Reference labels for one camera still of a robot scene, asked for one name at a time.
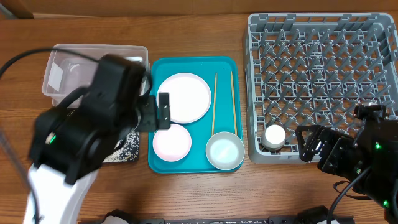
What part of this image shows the pink bowl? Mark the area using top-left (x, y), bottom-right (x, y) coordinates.
top-left (152, 124), bottom-right (192, 162)

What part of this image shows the white plastic cup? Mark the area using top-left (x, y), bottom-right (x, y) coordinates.
top-left (261, 124), bottom-right (286, 151)

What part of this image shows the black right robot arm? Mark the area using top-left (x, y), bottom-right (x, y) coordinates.
top-left (295, 121), bottom-right (397, 223)

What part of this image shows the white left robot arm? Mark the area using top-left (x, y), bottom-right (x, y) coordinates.
top-left (24, 54), bottom-right (170, 223)

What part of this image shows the white round plate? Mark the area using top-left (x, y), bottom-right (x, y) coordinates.
top-left (156, 73), bottom-right (212, 124)

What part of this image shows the black tray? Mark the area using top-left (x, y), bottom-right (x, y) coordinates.
top-left (102, 130), bottom-right (141, 163)

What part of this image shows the spilled rice pile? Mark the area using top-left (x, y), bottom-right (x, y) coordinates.
top-left (104, 132), bottom-right (140, 162)

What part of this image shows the grey-rimmed white bowl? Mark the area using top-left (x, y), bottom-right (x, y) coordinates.
top-left (206, 131), bottom-right (245, 170)

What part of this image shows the left wooden chopstick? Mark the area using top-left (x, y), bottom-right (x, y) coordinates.
top-left (211, 73), bottom-right (218, 136)

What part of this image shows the wooden chopstick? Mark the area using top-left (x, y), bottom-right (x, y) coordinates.
top-left (211, 73), bottom-right (218, 136)
top-left (230, 71), bottom-right (238, 135)

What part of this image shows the teal serving tray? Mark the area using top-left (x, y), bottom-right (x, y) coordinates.
top-left (148, 57), bottom-right (243, 174)

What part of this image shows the grey dish rack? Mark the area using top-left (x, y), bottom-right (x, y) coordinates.
top-left (243, 13), bottom-right (397, 164)

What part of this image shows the right wooden chopstick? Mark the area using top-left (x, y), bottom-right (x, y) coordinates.
top-left (230, 71), bottom-right (238, 135)

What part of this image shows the clear plastic bin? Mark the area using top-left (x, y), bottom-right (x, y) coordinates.
top-left (42, 44), bottom-right (150, 106)

